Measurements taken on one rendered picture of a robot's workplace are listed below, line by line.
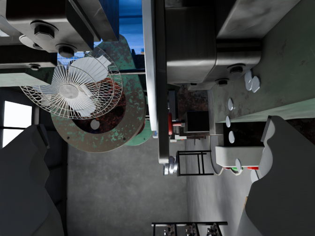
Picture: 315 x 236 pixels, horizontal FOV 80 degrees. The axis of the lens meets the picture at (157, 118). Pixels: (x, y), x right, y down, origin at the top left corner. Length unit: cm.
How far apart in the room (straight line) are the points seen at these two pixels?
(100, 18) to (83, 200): 754
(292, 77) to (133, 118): 146
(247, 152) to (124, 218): 716
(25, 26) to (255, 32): 30
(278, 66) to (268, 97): 4
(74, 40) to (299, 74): 30
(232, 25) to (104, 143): 152
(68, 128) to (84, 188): 597
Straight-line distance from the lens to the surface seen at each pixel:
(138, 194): 723
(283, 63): 25
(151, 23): 17
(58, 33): 34
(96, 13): 35
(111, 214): 762
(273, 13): 24
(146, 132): 333
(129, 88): 166
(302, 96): 22
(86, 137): 173
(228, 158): 51
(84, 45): 36
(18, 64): 48
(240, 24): 25
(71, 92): 118
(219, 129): 51
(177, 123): 60
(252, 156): 53
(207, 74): 30
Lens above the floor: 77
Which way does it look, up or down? 2 degrees up
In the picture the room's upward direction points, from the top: 92 degrees counter-clockwise
